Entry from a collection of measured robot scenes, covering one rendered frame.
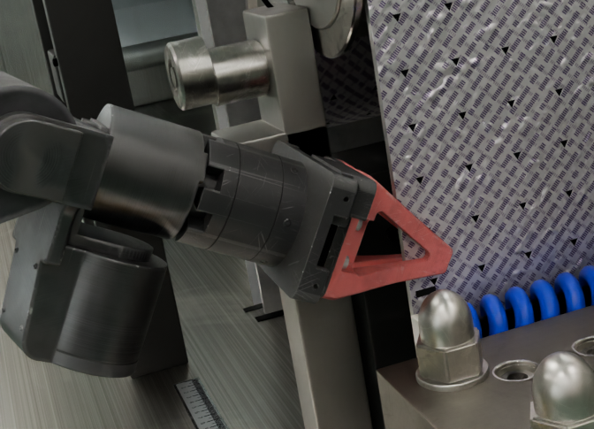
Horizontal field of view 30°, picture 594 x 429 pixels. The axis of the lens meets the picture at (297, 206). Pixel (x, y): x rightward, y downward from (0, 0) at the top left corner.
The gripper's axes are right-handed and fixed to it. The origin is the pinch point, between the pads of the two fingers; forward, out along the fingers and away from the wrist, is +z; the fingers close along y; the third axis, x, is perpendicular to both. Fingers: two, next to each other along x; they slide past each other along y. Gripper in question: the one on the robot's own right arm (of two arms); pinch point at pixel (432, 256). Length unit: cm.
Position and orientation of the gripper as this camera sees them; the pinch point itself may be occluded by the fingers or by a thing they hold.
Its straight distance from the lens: 61.7
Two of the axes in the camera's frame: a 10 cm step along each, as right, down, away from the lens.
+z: 9.0, 2.6, 3.6
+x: 3.2, -9.4, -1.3
